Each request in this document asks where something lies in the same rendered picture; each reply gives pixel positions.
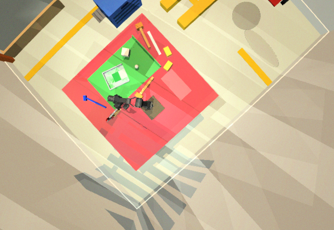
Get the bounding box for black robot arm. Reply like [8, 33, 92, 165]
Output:
[108, 95, 154, 110]

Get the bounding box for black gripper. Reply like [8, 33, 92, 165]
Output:
[119, 102, 129, 110]

